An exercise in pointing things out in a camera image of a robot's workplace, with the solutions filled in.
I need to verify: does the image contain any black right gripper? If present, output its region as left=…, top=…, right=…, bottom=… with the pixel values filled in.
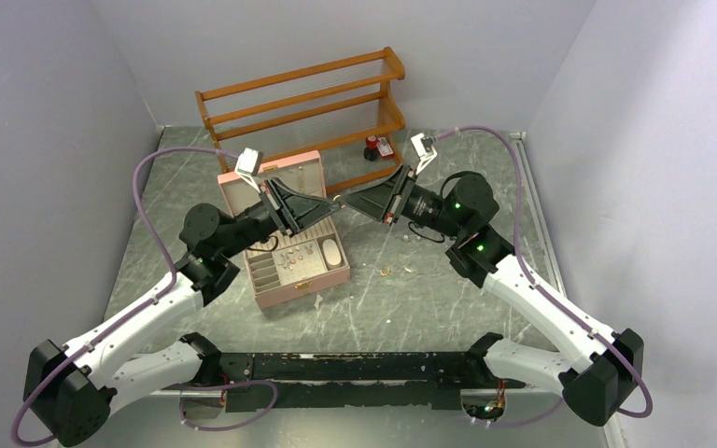
left=339, top=162, right=465, bottom=240

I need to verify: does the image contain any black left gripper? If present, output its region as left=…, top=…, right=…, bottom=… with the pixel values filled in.
left=219, top=176, right=341, bottom=258

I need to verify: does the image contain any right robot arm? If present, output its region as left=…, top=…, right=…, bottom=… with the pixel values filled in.
left=337, top=165, right=644, bottom=427

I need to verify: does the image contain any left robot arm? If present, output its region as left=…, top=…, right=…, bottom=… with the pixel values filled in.
left=10, top=178, right=341, bottom=447

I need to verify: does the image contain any pink jewelry box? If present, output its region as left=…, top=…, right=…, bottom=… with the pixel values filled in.
left=243, top=150, right=351, bottom=309

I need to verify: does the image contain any red black stamp on shelf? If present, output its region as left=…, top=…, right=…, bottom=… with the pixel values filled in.
left=363, top=135, right=379, bottom=161

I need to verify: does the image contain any red white small box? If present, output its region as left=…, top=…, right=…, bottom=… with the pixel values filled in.
left=376, top=137, right=394, bottom=160

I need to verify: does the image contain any cream watch pillow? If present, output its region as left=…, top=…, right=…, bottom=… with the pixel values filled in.
left=321, top=239, right=343, bottom=270

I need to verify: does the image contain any wooden shelf rack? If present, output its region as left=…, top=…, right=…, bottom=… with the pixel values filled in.
left=195, top=47, right=406, bottom=194

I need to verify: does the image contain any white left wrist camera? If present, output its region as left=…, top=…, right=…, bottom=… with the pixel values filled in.
left=234, top=147, right=263, bottom=192

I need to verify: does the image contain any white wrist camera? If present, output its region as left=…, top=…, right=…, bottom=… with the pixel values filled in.
left=411, top=133, right=438, bottom=176
left=234, top=147, right=263, bottom=192

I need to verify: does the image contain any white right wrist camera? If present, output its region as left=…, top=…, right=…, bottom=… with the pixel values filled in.
left=411, top=133, right=438, bottom=176

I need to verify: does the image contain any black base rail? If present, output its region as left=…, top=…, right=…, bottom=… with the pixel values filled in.
left=148, top=351, right=611, bottom=413

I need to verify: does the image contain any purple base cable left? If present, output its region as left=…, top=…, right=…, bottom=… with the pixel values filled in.
left=178, top=381, right=278, bottom=433

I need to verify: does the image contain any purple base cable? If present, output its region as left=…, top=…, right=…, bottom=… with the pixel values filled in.
left=178, top=381, right=278, bottom=433
left=470, top=395, right=565, bottom=429

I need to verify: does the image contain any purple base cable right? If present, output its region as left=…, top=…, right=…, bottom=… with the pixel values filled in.
left=470, top=395, right=565, bottom=429

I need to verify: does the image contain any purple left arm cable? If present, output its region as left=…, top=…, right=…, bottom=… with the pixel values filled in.
left=10, top=146, right=242, bottom=448

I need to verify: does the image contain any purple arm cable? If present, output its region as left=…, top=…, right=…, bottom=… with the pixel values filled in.
left=432, top=125, right=654, bottom=419
left=10, top=146, right=242, bottom=448

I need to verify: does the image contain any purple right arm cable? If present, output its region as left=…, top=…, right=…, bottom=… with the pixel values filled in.
left=432, top=125, right=654, bottom=419

